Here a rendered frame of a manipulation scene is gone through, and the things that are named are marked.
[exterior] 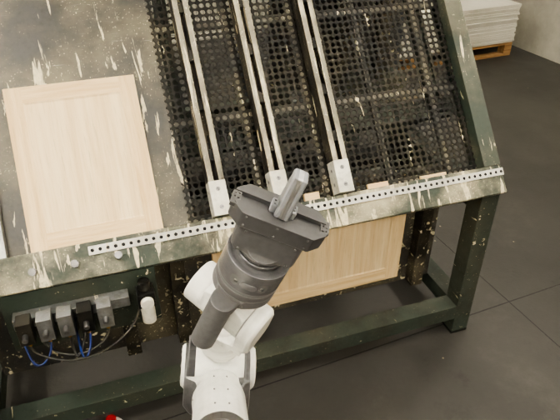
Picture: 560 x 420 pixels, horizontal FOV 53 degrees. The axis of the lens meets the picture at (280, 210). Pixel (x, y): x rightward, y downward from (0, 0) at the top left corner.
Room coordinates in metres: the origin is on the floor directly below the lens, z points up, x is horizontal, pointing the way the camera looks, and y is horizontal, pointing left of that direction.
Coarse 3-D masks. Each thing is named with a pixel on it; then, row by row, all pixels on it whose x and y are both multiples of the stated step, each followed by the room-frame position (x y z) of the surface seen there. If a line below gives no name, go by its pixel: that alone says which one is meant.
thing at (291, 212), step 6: (306, 174) 0.56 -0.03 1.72; (306, 180) 0.55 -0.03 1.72; (300, 186) 0.55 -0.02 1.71; (306, 186) 0.55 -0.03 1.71; (294, 192) 0.55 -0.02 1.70; (300, 192) 0.55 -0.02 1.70; (294, 198) 0.55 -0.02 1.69; (288, 204) 0.55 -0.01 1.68; (294, 204) 0.55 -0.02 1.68; (288, 210) 0.55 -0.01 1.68; (294, 210) 0.56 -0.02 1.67; (282, 216) 0.55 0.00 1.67; (288, 216) 0.55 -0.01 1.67; (294, 216) 0.56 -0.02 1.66
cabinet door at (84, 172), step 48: (48, 96) 1.84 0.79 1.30; (96, 96) 1.88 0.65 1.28; (48, 144) 1.73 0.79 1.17; (96, 144) 1.76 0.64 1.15; (144, 144) 1.80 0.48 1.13; (48, 192) 1.62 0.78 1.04; (96, 192) 1.65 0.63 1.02; (144, 192) 1.69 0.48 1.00; (48, 240) 1.52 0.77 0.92; (96, 240) 1.55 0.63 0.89
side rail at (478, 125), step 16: (448, 0) 2.47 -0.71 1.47; (448, 16) 2.42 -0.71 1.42; (448, 32) 2.40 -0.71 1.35; (464, 32) 2.39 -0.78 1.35; (448, 48) 2.38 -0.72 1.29; (464, 48) 2.34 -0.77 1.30; (464, 64) 2.30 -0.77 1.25; (464, 80) 2.25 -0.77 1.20; (464, 96) 2.23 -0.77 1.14; (480, 96) 2.23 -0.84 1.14; (464, 112) 2.21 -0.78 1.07; (480, 112) 2.18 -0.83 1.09; (480, 128) 2.13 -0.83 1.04; (480, 144) 2.09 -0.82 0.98; (480, 160) 2.06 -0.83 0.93; (496, 160) 2.06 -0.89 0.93
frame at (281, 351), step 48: (432, 240) 2.21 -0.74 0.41; (480, 240) 2.00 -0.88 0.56; (432, 288) 2.17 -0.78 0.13; (0, 336) 1.57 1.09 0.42; (96, 336) 1.68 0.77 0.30; (144, 336) 1.74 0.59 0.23; (288, 336) 1.80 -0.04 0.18; (336, 336) 1.80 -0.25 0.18; (384, 336) 1.86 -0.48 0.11; (0, 384) 1.53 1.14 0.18; (144, 384) 1.53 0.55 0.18
